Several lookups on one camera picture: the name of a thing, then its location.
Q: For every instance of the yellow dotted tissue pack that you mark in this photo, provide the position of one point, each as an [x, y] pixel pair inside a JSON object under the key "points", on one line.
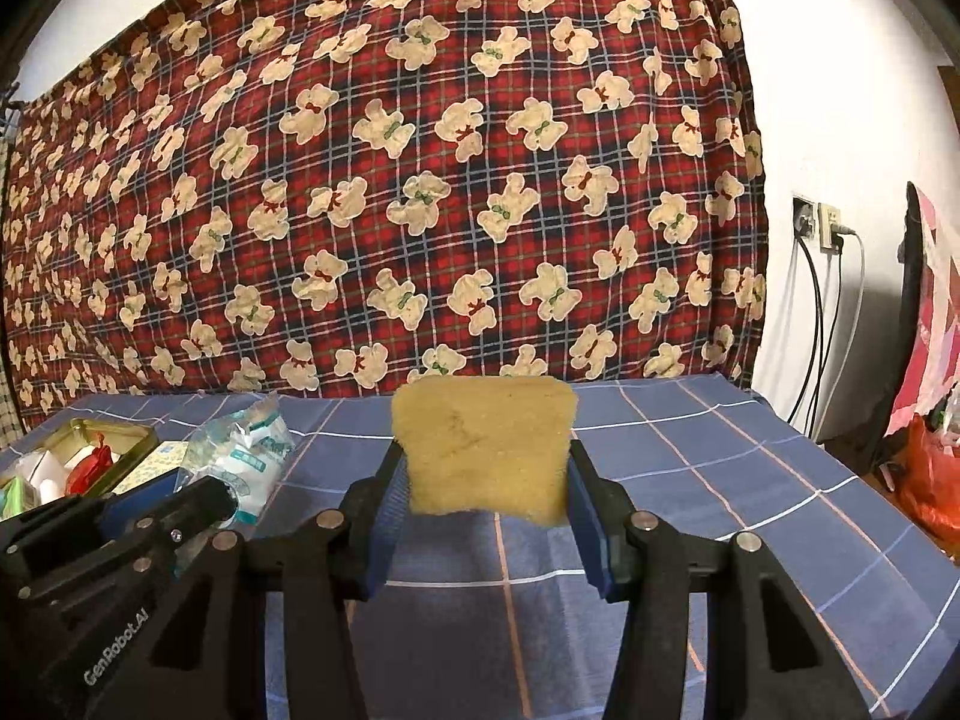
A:
{"points": [[154, 465]]}

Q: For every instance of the orange plastic bag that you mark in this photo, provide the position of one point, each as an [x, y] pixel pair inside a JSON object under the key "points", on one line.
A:
{"points": [[930, 480]]}

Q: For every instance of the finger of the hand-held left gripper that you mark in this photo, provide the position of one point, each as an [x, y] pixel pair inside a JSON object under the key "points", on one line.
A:
{"points": [[199, 502], [139, 502]]}

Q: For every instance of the red plaid teddy bear blanket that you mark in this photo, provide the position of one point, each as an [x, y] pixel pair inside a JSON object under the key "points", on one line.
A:
{"points": [[375, 165]]}

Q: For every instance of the wall socket with white plug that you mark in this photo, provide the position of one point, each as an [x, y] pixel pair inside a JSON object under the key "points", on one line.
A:
{"points": [[830, 229]]}

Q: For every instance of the red gold embroidered pouch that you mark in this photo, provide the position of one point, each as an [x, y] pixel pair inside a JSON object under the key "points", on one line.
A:
{"points": [[88, 469]]}

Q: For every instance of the beige checked cloth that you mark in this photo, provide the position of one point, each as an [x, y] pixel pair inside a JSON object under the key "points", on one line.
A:
{"points": [[6, 412]]}

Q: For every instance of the blue plaid bedsheet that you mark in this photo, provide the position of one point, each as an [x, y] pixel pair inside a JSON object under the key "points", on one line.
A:
{"points": [[750, 465]]}

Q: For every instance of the pink patterned board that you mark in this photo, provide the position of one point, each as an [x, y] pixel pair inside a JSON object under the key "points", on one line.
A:
{"points": [[934, 330]]}

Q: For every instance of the clear plastic bag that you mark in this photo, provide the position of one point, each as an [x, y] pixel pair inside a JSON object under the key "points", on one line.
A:
{"points": [[240, 457]]}

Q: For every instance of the yellow sponge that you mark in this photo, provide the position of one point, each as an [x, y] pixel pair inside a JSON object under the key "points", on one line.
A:
{"points": [[480, 450]]}

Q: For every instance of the white green plastic bag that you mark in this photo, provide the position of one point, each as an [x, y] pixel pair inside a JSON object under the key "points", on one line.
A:
{"points": [[946, 424]]}

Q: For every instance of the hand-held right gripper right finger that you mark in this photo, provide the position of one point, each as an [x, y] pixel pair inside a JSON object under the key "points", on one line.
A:
{"points": [[592, 532]]}

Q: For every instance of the wall socket with black plug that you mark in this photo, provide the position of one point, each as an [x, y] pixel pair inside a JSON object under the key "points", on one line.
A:
{"points": [[805, 217]]}

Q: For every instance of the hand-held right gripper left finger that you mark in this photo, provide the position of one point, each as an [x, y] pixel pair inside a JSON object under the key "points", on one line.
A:
{"points": [[382, 532]]}

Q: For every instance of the gold metal tin box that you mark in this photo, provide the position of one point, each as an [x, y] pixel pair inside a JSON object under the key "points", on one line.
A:
{"points": [[112, 431]]}

